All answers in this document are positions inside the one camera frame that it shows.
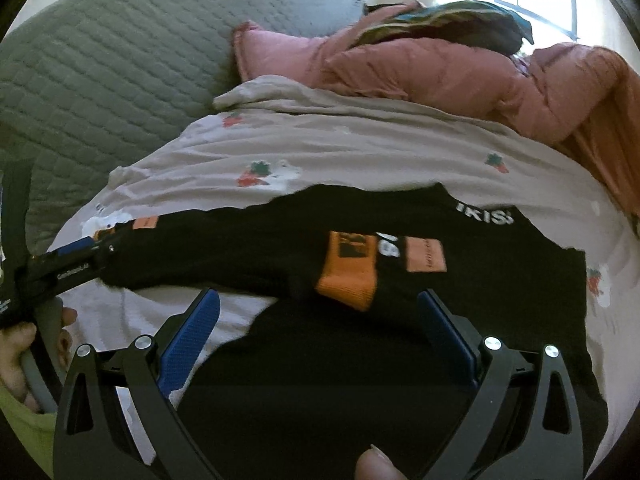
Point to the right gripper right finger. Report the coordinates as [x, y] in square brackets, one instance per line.
[522, 419]

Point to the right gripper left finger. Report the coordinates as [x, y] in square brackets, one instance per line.
[92, 438]

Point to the black orange sock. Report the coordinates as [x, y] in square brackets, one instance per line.
[314, 382]
[353, 267]

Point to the person's left hand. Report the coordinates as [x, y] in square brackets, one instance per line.
[15, 342]

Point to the person's right hand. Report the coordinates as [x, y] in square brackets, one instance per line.
[375, 465]

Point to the green quilted headboard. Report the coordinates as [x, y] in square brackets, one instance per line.
[91, 85]

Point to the beige strawberry print bedsheet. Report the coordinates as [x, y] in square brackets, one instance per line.
[274, 136]

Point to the pink quilted comforter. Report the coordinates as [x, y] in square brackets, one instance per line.
[583, 101]

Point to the dark multicolour folded cloth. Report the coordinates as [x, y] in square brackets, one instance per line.
[473, 23]

